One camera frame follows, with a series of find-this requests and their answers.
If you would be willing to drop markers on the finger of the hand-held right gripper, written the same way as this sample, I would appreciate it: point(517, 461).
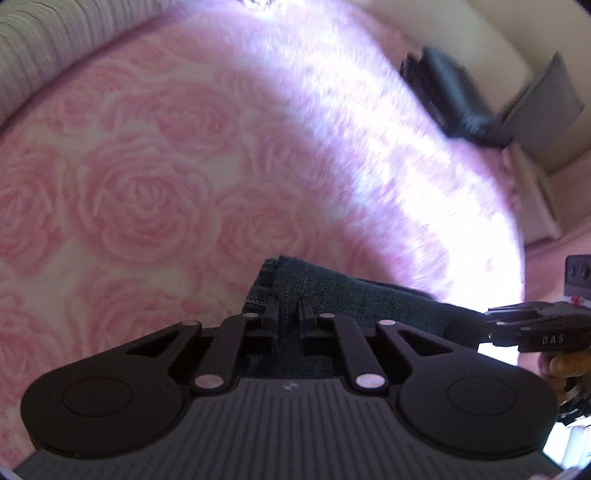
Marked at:
point(503, 333)
point(517, 313)

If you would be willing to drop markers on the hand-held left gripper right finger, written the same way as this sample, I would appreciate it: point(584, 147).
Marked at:
point(304, 321)

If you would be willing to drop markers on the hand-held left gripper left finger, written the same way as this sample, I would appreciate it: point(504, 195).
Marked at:
point(272, 321)

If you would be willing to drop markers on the dark blue jeans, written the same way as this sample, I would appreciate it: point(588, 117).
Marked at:
point(346, 295)

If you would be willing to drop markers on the black folded clothes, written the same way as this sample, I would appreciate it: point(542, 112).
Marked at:
point(457, 97)

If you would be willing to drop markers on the person's right hand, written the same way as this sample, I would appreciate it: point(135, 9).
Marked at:
point(563, 367)

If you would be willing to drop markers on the beige cushion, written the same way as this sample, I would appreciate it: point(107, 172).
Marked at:
point(535, 194)

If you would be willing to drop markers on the pink rose blanket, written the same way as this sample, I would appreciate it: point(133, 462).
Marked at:
point(138, 198)

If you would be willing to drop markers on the grey cushion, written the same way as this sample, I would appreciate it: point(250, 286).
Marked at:
point(545, 110)

